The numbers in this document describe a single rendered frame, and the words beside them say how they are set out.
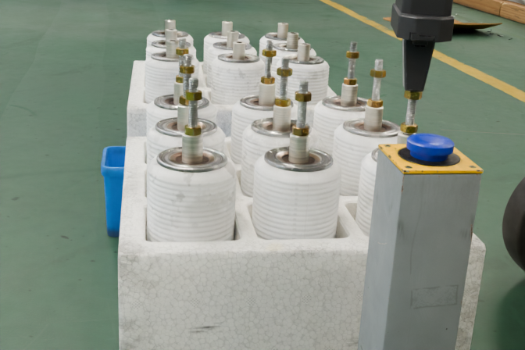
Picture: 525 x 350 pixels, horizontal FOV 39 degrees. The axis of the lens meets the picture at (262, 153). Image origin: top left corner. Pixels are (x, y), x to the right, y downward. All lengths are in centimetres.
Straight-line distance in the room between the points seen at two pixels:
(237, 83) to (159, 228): 55
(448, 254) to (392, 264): 5
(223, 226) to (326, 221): 11
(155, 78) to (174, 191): 55
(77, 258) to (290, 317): 44
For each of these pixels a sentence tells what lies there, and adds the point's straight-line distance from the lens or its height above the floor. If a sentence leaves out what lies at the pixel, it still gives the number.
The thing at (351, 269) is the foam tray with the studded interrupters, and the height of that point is 16.
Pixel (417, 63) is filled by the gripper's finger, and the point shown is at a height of 36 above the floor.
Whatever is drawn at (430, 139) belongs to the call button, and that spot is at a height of 33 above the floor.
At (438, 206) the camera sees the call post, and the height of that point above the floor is 28.
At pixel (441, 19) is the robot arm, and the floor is 42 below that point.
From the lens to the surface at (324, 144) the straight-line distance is 103.
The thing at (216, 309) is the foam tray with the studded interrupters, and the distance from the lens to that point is 78.
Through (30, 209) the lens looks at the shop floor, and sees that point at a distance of 132.
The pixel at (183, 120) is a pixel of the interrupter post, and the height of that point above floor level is 26.
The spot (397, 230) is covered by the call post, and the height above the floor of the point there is 26.
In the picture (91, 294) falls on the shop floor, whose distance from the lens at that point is 105.
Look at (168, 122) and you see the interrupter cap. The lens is 92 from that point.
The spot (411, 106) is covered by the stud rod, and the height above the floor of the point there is 31.
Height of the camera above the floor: 51
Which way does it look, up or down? 19 degrees down
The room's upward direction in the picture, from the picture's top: 3 degrees clockwise
